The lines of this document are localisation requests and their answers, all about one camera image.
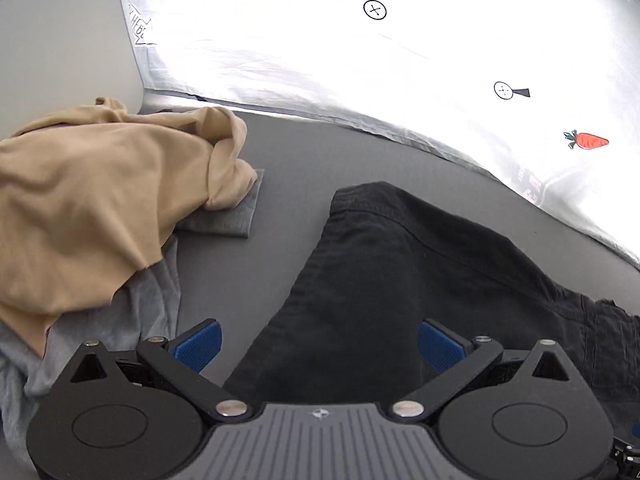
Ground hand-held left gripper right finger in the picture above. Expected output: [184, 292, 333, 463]
[391, 319, 572, 420]

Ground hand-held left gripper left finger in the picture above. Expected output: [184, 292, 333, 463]
[57, 318, 249, 419]

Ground black pants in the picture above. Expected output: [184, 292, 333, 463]
[222, 181, 640, 423]

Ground grey garment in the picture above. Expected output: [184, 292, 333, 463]
[0, 169, 265, 461]

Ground tan garment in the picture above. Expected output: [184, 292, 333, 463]
[0, 97, 258, 356]

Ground white printed sheet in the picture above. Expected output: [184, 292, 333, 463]
[114, 0, 640, 264]

